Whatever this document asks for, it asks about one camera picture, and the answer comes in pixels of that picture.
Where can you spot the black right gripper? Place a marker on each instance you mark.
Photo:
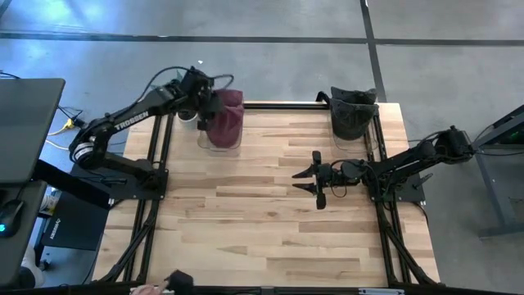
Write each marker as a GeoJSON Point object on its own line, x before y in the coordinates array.
{"type": "Point", "coordinates": [329, 176]}

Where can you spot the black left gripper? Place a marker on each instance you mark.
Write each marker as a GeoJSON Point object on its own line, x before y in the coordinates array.
{"type": "Point", "coordinates": [209, 106]}

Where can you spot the dark red hat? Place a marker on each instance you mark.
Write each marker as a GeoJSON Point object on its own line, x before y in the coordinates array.
{"type": "Point", "coordinates": [225, 123]}

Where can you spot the black hat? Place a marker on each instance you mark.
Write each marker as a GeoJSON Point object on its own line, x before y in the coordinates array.
{"type": "Point", "coordinates": [352, 119]}

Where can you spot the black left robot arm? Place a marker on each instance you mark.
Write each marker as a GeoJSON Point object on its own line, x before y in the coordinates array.
{"type": "Point", "coordinates": [131, 119]}

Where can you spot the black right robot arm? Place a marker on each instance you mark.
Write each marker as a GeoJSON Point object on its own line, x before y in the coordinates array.
{"type": "Point", "coordinates": [409, 160]}

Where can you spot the white cup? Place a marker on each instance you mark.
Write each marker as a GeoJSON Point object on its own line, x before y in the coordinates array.
{"type": "Point", "coordinates": [186, 116]}

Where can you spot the black box with white print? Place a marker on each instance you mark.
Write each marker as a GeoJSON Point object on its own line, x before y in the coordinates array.
{"type": "Point", "coordinates": [78, 225]}

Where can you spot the person's hand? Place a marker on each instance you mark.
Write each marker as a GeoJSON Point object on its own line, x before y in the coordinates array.
{"type": "Point", "coordinates": [147, 290]}

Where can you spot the black computer mouse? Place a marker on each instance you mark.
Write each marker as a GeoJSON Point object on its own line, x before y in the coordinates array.
{"type": "Point", "coordinates": [10, 217]}

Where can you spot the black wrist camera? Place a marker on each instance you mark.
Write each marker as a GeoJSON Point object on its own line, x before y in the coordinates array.
{"type": "Point", "coordinates": [353, 169]}

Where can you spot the black aluminium table frame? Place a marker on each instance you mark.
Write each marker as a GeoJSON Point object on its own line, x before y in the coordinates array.
{"type": "Point", "coordinates": [143, 233]}

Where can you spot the grey metal desk frame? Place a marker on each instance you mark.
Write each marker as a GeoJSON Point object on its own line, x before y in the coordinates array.
{"type": "Point", "coordinates": [491, 184]}

